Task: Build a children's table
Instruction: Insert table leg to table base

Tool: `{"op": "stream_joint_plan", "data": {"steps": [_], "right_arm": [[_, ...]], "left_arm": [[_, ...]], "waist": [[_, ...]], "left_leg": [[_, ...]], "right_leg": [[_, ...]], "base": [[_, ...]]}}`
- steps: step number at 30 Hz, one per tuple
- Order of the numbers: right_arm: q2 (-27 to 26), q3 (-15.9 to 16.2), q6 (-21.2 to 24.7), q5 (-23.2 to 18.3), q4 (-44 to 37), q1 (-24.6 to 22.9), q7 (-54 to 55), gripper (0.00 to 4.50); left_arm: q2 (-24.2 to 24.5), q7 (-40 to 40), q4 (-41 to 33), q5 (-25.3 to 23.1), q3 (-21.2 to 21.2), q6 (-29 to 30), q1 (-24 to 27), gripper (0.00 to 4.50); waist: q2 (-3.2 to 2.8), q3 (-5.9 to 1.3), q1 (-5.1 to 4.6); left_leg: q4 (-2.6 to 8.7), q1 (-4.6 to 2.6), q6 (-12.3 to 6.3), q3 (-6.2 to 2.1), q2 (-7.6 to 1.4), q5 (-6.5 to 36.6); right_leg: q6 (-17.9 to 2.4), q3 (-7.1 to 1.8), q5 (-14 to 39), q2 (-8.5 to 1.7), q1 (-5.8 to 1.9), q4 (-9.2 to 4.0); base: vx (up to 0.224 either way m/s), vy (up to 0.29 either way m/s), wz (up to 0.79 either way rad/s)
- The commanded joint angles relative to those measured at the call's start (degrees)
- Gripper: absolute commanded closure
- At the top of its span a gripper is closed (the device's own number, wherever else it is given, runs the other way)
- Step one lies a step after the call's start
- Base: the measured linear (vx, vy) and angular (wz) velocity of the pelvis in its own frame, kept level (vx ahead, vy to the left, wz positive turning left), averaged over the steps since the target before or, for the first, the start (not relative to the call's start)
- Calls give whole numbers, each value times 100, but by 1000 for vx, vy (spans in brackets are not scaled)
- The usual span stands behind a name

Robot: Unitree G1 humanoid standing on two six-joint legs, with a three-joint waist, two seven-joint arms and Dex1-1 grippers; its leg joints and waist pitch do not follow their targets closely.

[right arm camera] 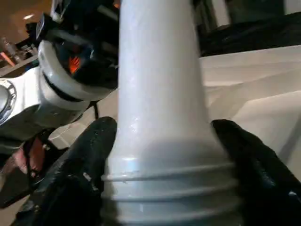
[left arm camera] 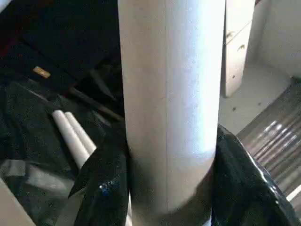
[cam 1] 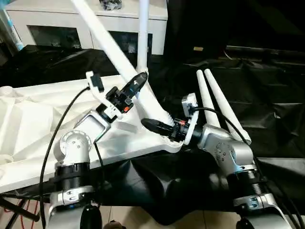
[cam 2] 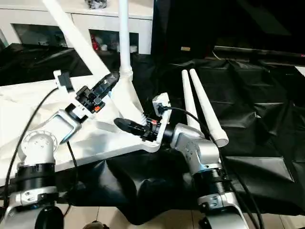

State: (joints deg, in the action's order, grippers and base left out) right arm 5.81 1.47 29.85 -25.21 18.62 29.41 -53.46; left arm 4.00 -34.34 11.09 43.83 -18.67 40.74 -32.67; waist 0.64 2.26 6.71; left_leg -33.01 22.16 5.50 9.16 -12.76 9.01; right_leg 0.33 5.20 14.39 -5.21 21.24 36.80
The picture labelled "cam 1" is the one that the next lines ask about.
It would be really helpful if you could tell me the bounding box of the white plastic table leg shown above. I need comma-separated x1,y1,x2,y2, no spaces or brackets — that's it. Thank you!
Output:
136,0,151,75
70,0,175,126
195,70,222,127
203,69,252,144

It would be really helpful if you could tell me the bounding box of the white cabinet with glass doors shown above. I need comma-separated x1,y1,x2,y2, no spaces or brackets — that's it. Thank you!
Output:
4,0,168,56

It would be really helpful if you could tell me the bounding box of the dark rounded robot body part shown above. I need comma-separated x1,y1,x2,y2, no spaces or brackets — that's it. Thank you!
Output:
104,220,125,229

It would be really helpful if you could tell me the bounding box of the black backdrop cloth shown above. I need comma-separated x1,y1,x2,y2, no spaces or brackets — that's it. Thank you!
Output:
163,0,305,63

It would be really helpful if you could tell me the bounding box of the blue white wrapped roll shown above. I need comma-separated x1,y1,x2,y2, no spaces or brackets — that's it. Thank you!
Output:
0,6,25,51

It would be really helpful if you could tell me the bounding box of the red cable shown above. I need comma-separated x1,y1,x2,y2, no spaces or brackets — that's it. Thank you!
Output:
20,199,39,229

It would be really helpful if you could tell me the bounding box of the black folding table frame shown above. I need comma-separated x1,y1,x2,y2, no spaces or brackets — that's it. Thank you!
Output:
0,195,41,229

